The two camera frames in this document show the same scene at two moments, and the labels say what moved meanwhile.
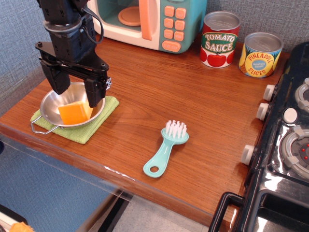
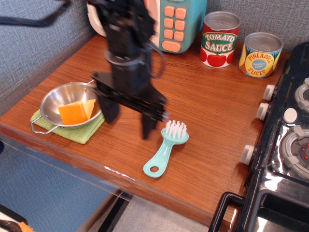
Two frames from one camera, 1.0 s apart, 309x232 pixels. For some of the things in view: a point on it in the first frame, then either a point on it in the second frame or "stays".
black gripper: (74, 52) → (129, 82)
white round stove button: (289, 115) stays
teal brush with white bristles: (173, 133) stays
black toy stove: (276, 196) stays
